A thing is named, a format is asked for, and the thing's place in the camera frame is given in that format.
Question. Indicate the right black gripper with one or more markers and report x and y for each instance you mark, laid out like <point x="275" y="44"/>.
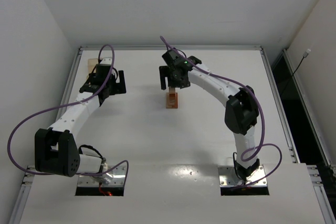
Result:
<point x="173" y="77"/>

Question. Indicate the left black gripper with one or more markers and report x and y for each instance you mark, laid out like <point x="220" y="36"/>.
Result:
<point x="115" y="83"/>

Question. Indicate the reddish long wood block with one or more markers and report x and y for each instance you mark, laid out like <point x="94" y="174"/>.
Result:
<point x="176" y="104"/>

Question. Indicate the lone light wood cube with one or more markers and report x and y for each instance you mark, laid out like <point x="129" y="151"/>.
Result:
<point x="171" y="90"/>

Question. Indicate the brown arch wood block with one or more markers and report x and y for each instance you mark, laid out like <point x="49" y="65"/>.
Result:
<point x="172" y="97"/>

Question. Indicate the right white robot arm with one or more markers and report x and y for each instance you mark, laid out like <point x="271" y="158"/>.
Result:
<point x="241" y="110"/>

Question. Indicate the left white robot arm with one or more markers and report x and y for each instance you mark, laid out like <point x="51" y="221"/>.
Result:
<point x="56" y="151"/>

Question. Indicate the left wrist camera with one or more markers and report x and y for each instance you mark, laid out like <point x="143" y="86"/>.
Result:
<point x="106" y="61"/>

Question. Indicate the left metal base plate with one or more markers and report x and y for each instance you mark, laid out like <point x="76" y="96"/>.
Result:
<point x="114" y="178"/>

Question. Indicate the metal base plate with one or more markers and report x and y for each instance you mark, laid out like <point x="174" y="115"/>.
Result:
<point x="228" y="178"/>
<point x="114" y="178"/>

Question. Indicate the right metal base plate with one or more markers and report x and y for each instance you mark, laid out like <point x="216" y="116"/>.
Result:
<point x="228" y="178"/>

